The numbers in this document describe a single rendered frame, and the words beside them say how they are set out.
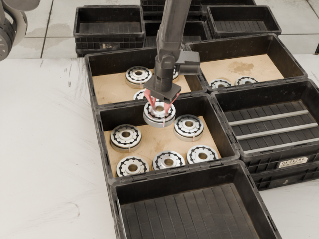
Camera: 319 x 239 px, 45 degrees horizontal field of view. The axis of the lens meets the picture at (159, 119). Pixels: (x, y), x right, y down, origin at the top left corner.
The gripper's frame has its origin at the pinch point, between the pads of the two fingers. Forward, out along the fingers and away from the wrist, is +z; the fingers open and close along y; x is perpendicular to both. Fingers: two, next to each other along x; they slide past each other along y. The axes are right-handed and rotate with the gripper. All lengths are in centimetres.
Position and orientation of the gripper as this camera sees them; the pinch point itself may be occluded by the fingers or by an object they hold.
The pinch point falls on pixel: (160, 107)
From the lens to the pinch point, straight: 123.7
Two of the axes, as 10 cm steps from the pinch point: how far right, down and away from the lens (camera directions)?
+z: -0.7, 6.8, 7.3
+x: -5.2, 6.0, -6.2
